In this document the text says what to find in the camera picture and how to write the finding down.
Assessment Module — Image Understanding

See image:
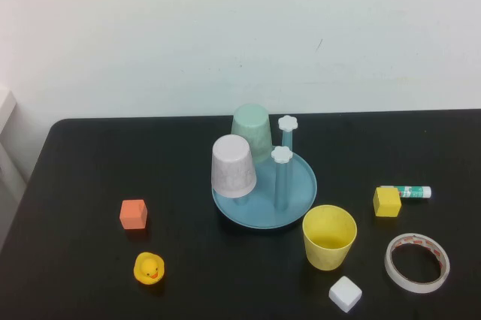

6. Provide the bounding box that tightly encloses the yellow plastic cup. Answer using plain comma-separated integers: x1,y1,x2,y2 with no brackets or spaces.
301,204,358,271

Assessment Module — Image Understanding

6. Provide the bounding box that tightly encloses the pale green plastic cup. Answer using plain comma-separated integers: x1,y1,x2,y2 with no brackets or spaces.
230,104,274,165

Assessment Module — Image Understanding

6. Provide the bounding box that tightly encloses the white speckled plastic cup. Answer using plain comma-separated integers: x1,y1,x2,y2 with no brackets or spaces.
210,134,258,199

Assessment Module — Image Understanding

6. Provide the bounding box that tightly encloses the blue cup stand tray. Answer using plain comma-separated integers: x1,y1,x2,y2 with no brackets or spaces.
210,115,319,231

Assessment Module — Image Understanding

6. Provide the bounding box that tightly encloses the orange cube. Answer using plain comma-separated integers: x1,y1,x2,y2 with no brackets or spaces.
119,198,149,230

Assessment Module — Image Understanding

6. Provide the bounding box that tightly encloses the yellow rubber duck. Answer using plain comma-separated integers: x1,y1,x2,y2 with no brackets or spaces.
132,252,165,286

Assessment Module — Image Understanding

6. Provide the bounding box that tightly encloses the yellow cube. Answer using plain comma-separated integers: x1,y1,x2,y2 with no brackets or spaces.
372,187,403,218

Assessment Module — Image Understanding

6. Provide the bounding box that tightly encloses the green white glue stick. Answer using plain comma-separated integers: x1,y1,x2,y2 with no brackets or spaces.
379,185,433,201

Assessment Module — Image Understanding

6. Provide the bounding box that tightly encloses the white cube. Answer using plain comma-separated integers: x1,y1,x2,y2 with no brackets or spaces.
328,275,363,314

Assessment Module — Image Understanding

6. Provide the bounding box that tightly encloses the white tape roll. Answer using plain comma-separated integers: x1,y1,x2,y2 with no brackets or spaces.
383,232,451,294

